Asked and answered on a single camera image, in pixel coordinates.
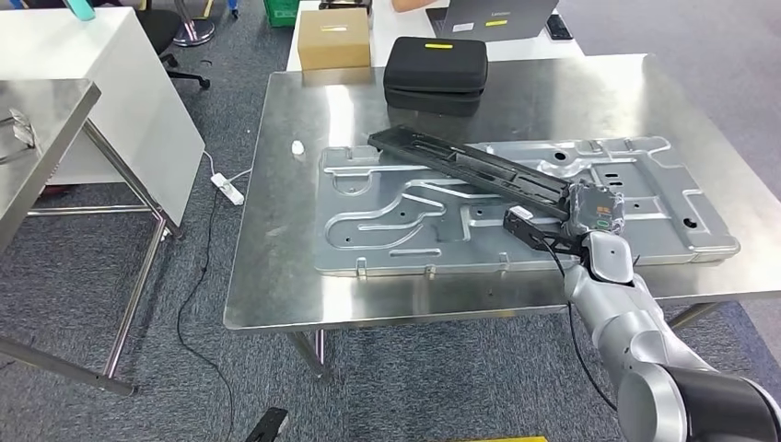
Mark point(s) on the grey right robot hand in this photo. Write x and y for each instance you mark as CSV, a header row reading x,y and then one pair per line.
x,y
597,210

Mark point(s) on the long black plastic part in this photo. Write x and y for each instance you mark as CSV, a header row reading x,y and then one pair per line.
x,y
463,161

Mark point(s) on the person's forearm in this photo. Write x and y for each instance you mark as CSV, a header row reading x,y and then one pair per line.
x,y
418,5

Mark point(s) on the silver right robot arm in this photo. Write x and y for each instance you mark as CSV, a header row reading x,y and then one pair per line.
x,y
634,341

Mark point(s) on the stainless steel workbench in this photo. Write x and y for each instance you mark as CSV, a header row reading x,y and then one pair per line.
x,y
287,274

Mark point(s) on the black phone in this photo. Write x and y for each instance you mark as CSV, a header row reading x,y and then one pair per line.
x,y
559,27

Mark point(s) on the stamped sheet metal panel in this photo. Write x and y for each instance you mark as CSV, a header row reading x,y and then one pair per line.
x,y
396,232

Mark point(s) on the black zipper case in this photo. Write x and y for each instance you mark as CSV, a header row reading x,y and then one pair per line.
x,y
436,73

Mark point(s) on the grey laptop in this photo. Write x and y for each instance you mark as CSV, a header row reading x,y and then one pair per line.
x,y
494,18

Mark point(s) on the white table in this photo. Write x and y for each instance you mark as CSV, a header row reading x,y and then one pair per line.
x,y
390,33

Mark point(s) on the small white lump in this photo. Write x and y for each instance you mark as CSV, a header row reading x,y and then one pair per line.
x,y
298,148

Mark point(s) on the brown cardboard box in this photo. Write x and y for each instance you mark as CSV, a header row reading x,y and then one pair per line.
x,y
334,39

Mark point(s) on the white power strip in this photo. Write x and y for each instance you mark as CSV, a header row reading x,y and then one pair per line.
x,y
227,189

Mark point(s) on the green crate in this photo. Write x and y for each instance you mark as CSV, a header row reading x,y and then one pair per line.
x,y
282,12

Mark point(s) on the chrome round base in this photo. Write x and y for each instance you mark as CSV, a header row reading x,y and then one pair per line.
x,y
195,30

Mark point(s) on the black office chair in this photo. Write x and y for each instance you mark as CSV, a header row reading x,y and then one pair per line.
x,y
158,30

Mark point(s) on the red floor object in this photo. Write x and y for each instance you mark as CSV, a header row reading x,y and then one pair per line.
x,y
53,190

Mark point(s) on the teal bottle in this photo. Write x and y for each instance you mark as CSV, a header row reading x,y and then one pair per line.
x,y
79,8

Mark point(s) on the stainless steel side table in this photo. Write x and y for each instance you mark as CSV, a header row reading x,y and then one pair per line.
x,y
43,146

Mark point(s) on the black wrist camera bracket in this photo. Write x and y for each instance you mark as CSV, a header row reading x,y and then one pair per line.
x,y
531,232

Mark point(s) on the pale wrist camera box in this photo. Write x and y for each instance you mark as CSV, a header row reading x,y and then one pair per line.
x,y
520,212

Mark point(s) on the black robot bracket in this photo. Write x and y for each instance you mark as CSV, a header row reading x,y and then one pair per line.
x,y
266,426

